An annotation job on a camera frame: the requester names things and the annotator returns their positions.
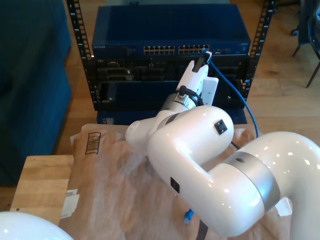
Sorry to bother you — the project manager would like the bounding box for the black rack shelf tray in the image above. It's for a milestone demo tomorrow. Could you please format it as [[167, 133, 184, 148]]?
[[96, 79, 247, 112]]

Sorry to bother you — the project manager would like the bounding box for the blue network cable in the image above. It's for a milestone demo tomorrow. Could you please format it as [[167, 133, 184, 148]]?
[[183, 47, 261, 225]]

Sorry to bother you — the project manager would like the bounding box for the black gripper connector cable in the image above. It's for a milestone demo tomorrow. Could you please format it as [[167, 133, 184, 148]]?
[[177, 84, 205, 108]]

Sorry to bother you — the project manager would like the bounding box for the black rack server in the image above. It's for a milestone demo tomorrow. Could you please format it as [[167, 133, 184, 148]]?
[[94, 57, 251, 82]]

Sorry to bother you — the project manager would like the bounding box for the blue sofa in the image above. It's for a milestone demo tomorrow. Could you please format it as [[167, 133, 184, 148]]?
[[0, 0, 73, 187]]

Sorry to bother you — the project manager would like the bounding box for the torn white label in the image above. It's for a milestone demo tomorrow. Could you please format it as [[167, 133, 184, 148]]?
[[276, 197, 294, 217]]

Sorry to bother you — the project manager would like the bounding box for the brown paper mailer bag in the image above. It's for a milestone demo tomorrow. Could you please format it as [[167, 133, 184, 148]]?
[[58, 123, 296, 240]]

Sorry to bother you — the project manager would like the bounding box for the black office chair base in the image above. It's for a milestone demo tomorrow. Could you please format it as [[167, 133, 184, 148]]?
[[271, 0, 301, 38]]

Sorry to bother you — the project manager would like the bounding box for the dark wooden chair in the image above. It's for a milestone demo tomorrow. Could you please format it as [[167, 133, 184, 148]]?
[[291, 37, 320, 89]]

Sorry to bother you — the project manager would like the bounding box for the white shipping label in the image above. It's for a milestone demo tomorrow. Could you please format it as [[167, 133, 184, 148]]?
[[59, 188, 81, 220]]

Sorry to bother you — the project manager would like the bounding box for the blue network switch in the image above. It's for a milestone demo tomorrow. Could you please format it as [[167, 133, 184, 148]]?
[[91, 4, 252, 59]]

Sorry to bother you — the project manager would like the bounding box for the black rack frame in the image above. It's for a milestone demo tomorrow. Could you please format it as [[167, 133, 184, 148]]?
[[65, 0, 278, 112]]

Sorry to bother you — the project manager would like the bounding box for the blue grey garment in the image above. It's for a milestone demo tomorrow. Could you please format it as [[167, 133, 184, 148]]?
[[298, 0, 320, 61]]

